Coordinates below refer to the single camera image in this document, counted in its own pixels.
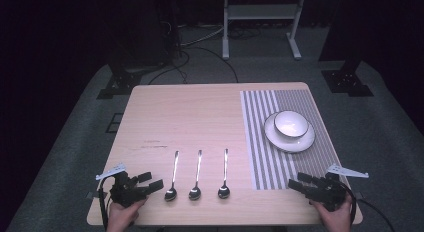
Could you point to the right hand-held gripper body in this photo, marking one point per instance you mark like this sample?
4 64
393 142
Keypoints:
330 188

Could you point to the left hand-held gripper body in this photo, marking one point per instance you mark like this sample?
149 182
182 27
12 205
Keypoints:
125 192

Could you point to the person's left hand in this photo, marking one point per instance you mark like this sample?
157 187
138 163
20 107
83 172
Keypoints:
122 215

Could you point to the person's right hand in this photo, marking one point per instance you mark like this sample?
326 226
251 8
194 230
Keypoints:
333 218

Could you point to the silver metal spoon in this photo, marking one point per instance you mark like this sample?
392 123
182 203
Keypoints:
224 191
171 193
195 192

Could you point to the white plate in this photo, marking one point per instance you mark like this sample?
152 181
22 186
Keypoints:
290 143

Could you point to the grey striped placemat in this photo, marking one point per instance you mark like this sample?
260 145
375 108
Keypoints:
263 152

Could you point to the white bowl with dark rim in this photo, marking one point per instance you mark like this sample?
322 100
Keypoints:
291 124

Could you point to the black stand base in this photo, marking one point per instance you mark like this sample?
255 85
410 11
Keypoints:
346 82
120 82

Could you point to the white metal stand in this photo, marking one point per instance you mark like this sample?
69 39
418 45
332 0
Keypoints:
263 12

